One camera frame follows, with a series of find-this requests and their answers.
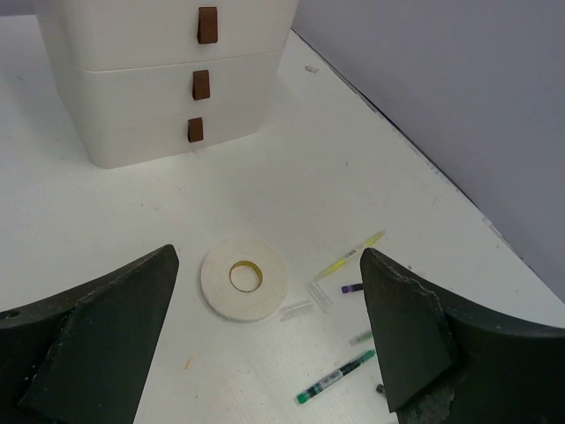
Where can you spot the brown drawer handle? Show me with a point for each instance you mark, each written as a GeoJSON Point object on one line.
{"type": "Point", "coordinates": [207, 31]}
{"type": "Point", "coordinates": [195, 130]}
{"type": "Point", "coordinates": [200, 85]}

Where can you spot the clear pen cap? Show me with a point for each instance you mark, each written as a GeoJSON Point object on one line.
{"type": "Point", "coordinates": [319, 296]}
{"type": "Point", "coordinates": [295, 310]}

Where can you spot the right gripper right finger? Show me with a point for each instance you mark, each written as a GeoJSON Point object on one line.
{"type": "Point", "coordinates": [446, 359]}

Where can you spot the white wide tape roll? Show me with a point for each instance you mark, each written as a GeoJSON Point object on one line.
{"type": "Point", "coordinates": [244, 280]}

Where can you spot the top brown drawer handle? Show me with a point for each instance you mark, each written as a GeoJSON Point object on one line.
{"type": "Point", "coordinates": [207, 31]}

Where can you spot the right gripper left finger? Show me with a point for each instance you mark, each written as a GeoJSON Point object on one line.
{"type": "Point", "coordinates": [83, 355]}

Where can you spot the yellow highlighter pen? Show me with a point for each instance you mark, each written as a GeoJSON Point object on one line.
{"type": "Point", "coordinates": [333, 267]}

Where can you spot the purple pen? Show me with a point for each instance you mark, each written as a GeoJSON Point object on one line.
{"type": "Point", "coordinates": [350, 288]}

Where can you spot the white three-drawer storage box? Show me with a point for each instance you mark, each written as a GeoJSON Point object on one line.
{"type": "Point", "coordinates": [123, 70]}

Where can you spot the light green pen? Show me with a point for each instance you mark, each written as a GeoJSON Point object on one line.
{"type": "Point", "coordinates": [361, 338]}

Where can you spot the bottom brown drawer handle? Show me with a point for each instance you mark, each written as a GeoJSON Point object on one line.
{"type": "Point", "coordinates": [195, 130]}

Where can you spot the dark green pen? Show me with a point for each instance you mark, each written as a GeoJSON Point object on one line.
{"type": "Point", "coordinates": [334, 377]}

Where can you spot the middle brown drawer handle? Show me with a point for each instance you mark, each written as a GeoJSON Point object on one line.
{"type": "Point", "coordinates": [200, 85]}

